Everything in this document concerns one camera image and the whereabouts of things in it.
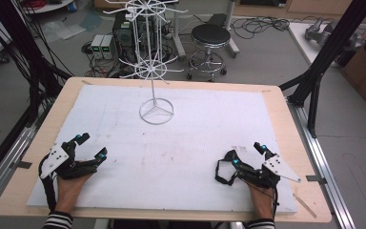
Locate aluminium rail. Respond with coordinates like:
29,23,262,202
286,98,357,229
0,104,51,215

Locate black foot pedal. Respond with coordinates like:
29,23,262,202
207,12,228,27

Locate person's right hand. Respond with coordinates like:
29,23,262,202
247,182,276,221

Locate thin black right gripper cable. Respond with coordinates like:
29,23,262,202
238,177,280,220

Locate white wire display rack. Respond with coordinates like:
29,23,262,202
102,0,189,126

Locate black metal frame stand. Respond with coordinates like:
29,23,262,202
278,0,366,139
0,0,74,189

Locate black strap loop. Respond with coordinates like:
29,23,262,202
214,152,240,187

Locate person's left hand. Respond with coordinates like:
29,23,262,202
55,173,93,215

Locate white foam board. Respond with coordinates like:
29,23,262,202
26,84,299,215

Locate black computer tower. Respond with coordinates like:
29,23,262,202
112,10,157,63

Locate black round stool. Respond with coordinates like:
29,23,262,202
186,23,233,83

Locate black tape piece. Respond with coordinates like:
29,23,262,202
10,160,33,170
305,175,328,186

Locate black floor cables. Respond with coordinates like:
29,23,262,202
230,15,292,41

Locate thin wooden stick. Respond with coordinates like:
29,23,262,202
292,193,318,219

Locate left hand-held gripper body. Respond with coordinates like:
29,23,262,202
39,141,101,180

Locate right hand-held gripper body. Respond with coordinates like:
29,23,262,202
234,152,302,189

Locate grey bench power supply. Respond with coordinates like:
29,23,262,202
90,33,105,60
101,34,117,60

